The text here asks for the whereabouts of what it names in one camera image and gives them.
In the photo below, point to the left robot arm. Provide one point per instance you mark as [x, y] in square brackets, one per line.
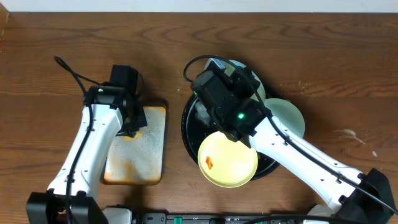
[110, 110]

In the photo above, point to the round black tray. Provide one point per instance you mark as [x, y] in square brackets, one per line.
[195, 131]

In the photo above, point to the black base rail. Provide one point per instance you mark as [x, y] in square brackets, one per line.
[200, 218]

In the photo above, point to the stained white cloth pad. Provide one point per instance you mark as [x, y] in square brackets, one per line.
[143, 155]

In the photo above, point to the yellow plate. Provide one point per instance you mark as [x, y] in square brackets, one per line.
[226, 163]

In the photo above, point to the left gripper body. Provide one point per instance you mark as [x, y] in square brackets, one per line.
[138, 122]

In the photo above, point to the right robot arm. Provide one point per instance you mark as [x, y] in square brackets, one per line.
[351, 194]

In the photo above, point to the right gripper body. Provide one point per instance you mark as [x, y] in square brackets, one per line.
[243, 86]

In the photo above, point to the green yellow sponge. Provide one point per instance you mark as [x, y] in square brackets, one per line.
[132, 135]

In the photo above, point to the small rectangular black tray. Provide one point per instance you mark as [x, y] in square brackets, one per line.
[164, 140]

